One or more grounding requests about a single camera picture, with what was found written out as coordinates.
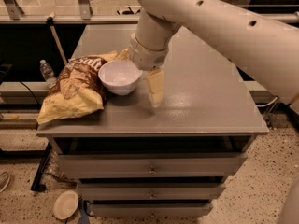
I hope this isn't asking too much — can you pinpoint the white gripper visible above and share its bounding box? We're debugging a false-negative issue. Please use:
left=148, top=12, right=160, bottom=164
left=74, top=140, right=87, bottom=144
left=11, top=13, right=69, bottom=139
left=116, top=34, right=168, bottom=108

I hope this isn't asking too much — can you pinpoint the white bowl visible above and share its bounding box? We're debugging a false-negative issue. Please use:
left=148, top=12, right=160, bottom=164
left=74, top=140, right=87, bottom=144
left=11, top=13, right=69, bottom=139
left=98, top=60, right=142, bottom=96

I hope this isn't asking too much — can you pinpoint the brown and yellow chip bag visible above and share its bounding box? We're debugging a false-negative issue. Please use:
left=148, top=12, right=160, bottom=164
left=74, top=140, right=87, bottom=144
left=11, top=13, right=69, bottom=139
left=37, top=51, right=117, bottom=125

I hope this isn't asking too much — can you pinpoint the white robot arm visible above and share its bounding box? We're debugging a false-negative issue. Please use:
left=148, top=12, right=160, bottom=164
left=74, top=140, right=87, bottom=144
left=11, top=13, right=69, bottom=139
left=128, top=0, right=299, bottom=111

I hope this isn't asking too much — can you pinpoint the clear plastic water bottle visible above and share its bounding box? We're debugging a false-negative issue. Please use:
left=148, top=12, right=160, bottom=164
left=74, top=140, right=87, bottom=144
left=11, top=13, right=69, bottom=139
left=40, top=60, right=57, bottom=89

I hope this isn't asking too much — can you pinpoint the grey drawer cabinet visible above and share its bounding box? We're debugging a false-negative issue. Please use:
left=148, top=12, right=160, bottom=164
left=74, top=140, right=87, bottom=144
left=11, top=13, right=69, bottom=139
left=37, top=29, right=268, bottom=205

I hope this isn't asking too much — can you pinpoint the top grey drawer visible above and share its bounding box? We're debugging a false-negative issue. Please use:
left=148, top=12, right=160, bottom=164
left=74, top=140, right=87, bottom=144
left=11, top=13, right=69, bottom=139
left=58, top=153, right=247, bottom=179

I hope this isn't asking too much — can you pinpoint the grey drawer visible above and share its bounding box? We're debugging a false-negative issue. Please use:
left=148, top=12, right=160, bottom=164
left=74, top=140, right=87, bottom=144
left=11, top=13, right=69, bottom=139
left=58, top=153, right=247, bottom=179
left=91, top=203, right=212, bottom=217
left=78, top=182, right=226, bottom=201

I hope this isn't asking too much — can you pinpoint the wooden stick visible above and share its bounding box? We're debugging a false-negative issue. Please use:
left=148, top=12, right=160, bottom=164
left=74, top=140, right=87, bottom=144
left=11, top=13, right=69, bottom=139
left=46, top=12, right=67, bottom=65

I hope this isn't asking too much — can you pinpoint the middle grey drawer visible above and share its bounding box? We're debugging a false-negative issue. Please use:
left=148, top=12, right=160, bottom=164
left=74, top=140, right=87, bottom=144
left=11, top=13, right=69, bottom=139
left=78, top=182, right=226, bottom=201

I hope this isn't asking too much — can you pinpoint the bottom grey drawer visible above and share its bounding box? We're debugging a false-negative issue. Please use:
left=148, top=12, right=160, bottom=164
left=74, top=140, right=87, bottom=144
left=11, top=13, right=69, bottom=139
left=91, top=203, right=212, bottom=217

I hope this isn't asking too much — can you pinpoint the black floor stand leg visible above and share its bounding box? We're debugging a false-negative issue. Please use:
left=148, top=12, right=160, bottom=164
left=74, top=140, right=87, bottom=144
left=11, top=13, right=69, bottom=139
left=30, top=144, right=52, bottom=192

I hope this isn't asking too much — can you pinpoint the grey shoe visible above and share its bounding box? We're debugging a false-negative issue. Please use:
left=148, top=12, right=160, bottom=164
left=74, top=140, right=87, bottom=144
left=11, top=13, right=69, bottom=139
left=0, top=172, right=11, bottom=193

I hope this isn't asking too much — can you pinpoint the black cable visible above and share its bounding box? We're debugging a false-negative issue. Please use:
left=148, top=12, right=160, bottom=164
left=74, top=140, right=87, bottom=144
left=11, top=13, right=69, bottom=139
left=0, top=68, right=43, bottom=110

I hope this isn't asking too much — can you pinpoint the metal railing frame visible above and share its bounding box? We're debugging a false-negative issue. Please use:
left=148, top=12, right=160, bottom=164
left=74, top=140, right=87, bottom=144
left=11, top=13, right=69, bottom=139
left=0, top=0, right=299, bottom=24

